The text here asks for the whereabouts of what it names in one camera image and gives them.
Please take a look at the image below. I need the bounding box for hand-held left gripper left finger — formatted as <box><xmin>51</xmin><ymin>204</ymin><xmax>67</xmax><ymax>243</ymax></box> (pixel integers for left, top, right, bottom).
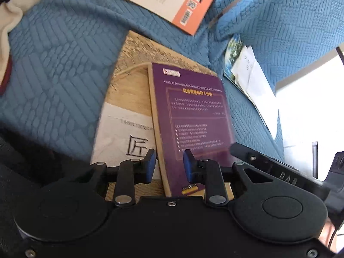
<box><xmin>74</xmin><ymin>149</ymin><xmax>157</xmax><ymax>208</ymax></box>

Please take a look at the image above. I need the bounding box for dark metal rail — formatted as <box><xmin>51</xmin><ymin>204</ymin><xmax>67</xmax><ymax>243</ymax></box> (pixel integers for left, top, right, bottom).
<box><xmin>335</xmin><ymin>46</ymin><xmax>344</xmax><ymax>66</ymax></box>

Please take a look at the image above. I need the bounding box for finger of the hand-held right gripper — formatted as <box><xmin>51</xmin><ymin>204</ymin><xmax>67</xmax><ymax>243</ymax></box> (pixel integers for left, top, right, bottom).
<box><xmin>230</xmin><ymin>142</ymin><xmax>267</xmax><ymax>175</ymax></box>

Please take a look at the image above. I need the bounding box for red black white striped blanket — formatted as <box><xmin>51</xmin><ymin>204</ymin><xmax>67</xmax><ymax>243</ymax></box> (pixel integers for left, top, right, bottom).
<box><xmin>0</xmin><ymin>0</ymin><xmax>25</xmax><ymax>95</ymax></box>

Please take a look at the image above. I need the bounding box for blue quilted seat cushion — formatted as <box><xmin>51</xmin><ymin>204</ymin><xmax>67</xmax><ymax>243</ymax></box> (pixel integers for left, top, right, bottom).
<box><xmin>0</xmin><ymin>0</ymin><xmax>223</xmax><ymax>167</ymax></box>
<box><xmin>208</xmin><ymin>0</ymin><xmax>344</xmax><ymax>164</ymax></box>

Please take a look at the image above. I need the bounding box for purple book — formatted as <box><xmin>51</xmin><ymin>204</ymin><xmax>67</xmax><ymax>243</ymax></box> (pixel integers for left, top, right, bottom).
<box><xmin>148</xmin><ymin>62</ymin><xmax>237</xmax><ymax>197</ymax></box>

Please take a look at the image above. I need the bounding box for white printed paper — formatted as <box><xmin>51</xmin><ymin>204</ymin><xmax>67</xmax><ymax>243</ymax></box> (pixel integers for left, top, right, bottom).
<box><xmin>230</xmin><ymin>46</ymin><xmax>257</xmax><ymax>92</ymax></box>

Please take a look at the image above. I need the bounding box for beige painting cover book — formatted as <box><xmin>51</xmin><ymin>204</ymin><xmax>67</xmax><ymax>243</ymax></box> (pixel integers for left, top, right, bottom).
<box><xmin>90</xmin><ymin>30</ymin><xmax>234</xmax><ymax>202</ymax></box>

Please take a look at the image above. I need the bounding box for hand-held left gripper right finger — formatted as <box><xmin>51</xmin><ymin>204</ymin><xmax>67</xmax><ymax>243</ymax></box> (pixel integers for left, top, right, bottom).
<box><xmin>183</xmin><ymin>149</ymin><xmax>273</xmax><ymax>208</ymax></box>

